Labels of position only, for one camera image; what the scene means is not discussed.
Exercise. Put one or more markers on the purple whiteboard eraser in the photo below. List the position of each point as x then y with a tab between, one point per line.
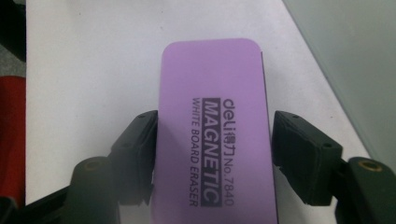
211	81

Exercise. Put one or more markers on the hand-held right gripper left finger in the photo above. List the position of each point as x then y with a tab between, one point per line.
134	155

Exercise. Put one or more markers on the red cloth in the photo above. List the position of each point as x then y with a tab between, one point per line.
12	140

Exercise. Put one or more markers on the small white whiteboard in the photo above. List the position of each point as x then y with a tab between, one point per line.
361	62

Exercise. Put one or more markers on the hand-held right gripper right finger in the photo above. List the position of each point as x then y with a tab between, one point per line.
305	158

